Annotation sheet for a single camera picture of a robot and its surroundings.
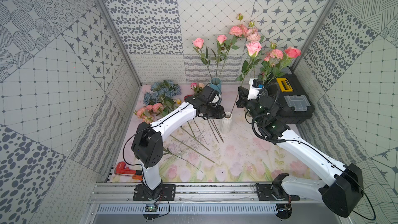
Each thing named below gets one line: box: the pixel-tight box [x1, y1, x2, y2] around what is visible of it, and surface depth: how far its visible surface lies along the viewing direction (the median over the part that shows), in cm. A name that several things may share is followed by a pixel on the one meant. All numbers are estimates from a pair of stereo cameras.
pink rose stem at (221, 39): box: [215, 34, 228, 84], surface depth 89 cm
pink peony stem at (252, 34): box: [245, 20, 261, 43], surface depth 80 cm
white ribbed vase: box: [221, 111, 233, 134], surface depth 85 cm
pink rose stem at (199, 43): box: [192, 37, 214, 84], surface depth 87 cm
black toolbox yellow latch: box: [271, 66, 316, 125], surface depth 90 cm
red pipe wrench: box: [115, 161, 144, 181], surface depth 81 cm
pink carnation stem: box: [162, 146, 203, 173], surface depth 87 cm
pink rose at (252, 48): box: [229, 40, 263, 117], surface depth 60 cm
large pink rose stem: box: [269, 46, 303, 84], surface depth 80 cm
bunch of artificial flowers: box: [133, 79, 182, 124], surface depth 109 cm
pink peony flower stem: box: [229, 12, 249, 82], surface depth 84 cm
